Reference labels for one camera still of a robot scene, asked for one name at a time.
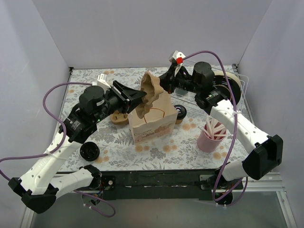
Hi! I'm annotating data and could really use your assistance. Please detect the single brown pulp cup carrier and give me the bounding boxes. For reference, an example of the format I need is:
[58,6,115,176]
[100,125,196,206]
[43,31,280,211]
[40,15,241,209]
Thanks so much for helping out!
[135,71,164,119]

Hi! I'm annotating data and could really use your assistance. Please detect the printed kraft paper bag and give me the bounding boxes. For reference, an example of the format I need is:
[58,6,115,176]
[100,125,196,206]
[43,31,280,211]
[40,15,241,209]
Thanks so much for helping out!
[128,92,178,144]

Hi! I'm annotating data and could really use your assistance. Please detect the black plastic cup lid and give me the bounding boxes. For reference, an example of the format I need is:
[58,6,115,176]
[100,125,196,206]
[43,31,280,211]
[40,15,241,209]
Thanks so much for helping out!
[174,104,187,120]

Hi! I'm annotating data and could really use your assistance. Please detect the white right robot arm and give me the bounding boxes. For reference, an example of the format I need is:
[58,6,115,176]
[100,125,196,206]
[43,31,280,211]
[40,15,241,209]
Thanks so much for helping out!
[160,62,283,189]

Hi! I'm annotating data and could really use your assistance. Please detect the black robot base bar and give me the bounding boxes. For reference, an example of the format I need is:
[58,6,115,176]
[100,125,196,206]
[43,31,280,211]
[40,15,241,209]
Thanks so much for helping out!
[101,169,218,200]

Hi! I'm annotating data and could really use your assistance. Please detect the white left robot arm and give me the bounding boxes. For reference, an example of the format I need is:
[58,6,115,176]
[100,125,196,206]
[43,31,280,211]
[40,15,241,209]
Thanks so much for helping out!
[8,81,146,214]

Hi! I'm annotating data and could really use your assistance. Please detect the dark teal ceramic cup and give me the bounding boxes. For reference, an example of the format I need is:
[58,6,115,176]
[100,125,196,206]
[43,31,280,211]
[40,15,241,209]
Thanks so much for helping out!
[176,88,188,96]

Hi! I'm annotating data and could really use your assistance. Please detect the stacked brown pulp cup carriers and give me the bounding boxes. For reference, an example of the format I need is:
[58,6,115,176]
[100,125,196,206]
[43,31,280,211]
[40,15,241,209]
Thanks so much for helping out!
[110,111,129,125]

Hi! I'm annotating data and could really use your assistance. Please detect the floral paper table mat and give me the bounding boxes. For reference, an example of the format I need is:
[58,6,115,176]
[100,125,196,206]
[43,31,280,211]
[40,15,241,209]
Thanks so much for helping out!
[61,67,247,171]

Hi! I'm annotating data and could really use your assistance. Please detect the cream ceramic plate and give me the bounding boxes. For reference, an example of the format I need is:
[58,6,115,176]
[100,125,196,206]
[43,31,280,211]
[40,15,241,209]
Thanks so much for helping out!
[213,70,242,90]

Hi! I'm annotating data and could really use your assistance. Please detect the stack of black cup lids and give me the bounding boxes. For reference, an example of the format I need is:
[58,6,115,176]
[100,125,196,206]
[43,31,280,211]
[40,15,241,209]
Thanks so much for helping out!
[80,142,100,162]

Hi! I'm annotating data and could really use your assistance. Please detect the pink straw holder cup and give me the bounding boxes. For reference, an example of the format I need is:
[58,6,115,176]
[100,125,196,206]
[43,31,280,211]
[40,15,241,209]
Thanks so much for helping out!
[197,129,227,153]

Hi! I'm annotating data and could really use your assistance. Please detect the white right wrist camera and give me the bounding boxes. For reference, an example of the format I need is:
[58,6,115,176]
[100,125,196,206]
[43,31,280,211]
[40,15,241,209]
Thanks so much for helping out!
[169,50,186,76]

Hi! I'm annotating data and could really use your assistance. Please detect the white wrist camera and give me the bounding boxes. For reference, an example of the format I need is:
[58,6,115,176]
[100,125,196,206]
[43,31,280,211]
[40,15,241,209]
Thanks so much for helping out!
[92,74,111,91]
[169,50,186,76]

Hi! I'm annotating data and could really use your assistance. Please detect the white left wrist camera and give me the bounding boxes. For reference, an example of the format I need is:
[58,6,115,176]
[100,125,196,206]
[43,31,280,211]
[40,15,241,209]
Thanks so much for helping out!
[92,74,111,91]

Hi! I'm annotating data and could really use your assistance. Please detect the black plate gold ring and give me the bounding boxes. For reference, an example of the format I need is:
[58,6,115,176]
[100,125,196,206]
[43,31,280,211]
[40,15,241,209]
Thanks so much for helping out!
[212,75,242,106]

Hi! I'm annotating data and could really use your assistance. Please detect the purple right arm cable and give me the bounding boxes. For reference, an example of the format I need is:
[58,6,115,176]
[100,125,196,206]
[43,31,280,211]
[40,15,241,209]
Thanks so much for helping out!
[182,50,249,202]

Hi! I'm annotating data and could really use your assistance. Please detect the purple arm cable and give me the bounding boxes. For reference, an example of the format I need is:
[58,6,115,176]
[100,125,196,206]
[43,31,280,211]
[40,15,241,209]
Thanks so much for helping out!
[0,82,93,182]
[182,50,249,202]

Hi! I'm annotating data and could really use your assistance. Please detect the white wire dish rack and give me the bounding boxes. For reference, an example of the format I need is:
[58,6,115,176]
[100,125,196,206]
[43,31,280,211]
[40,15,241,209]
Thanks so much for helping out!
[167,58,250,119]

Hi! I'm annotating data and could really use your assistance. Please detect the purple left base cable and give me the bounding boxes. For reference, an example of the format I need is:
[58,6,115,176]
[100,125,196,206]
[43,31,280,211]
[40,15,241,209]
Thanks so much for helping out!
[73,190,116,218]

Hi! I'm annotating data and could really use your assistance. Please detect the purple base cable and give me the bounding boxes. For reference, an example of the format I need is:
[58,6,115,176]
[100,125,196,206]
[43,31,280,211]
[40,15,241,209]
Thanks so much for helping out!
[73,190,116,218]
[215,178,249,206]

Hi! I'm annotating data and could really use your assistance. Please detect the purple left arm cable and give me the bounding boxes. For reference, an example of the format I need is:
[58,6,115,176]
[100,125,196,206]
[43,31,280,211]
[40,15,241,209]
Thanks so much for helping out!
[0,82,93,182]

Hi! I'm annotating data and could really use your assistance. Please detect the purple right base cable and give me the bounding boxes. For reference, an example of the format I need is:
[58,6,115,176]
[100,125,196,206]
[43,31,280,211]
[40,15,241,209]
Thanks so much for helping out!
[215,178,249,206]

